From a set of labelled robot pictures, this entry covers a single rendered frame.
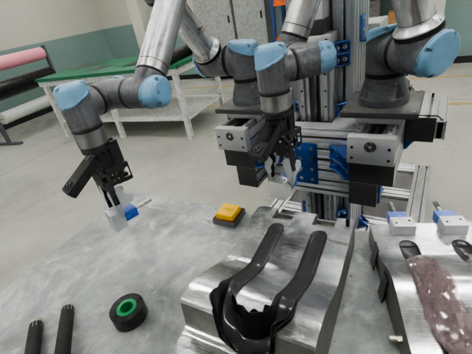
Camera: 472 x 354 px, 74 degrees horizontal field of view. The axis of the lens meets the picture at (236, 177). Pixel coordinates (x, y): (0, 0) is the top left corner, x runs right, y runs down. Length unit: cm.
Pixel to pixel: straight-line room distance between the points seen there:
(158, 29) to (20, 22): 702
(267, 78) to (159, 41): 27
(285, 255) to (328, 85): 70
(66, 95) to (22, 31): 700
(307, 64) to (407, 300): 52
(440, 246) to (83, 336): 84
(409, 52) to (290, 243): 57
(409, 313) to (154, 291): 57
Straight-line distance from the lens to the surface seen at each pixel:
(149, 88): 76
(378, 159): 102
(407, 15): 93
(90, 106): 82
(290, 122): 83
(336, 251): 75
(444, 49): 97
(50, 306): 100
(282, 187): 85
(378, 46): 105
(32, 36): 787
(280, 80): 75
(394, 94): 109
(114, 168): 86
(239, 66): 123
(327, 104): 124
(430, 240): 86
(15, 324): 102
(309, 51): 79
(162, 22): 86
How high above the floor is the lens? 141
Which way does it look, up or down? 29 degrees down
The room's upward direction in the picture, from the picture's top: 11 degrees counter-clockwise
